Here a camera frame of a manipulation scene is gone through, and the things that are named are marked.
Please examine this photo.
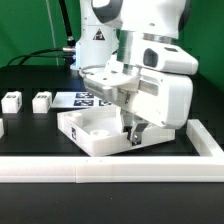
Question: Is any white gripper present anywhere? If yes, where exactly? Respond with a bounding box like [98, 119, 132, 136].
[83, 67, 193, 145]

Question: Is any white square table top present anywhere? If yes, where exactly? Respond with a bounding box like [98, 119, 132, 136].
[57, 105, 175, 157]

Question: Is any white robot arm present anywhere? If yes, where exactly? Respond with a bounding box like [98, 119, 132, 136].
[80, 0, 198, 145]

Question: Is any tag plate with markers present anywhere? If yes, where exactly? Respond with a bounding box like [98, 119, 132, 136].
[52, 92, 110, 108]

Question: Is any partial white block left edge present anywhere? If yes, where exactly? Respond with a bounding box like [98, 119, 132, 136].
[0, 118, 4, 139]

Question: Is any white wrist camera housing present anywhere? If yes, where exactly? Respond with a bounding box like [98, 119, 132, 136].
[143, 45, 198, 75]

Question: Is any white U-shaped fence wall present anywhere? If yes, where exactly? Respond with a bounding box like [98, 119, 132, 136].
[0, 119, 224, 183]

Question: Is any black cable bundle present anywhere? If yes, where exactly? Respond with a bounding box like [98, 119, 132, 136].
[6, 0, 78, 66]

